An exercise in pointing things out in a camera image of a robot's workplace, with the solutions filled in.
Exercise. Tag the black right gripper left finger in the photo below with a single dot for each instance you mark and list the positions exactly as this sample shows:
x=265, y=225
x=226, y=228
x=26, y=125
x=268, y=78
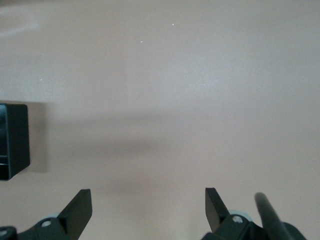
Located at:
x=72, y=220

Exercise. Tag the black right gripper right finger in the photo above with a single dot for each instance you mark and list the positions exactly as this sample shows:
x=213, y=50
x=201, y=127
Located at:
x=218, y=220

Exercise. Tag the black rectangular plastic box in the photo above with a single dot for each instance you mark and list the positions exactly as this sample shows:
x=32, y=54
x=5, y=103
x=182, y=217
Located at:
x=17, y=140

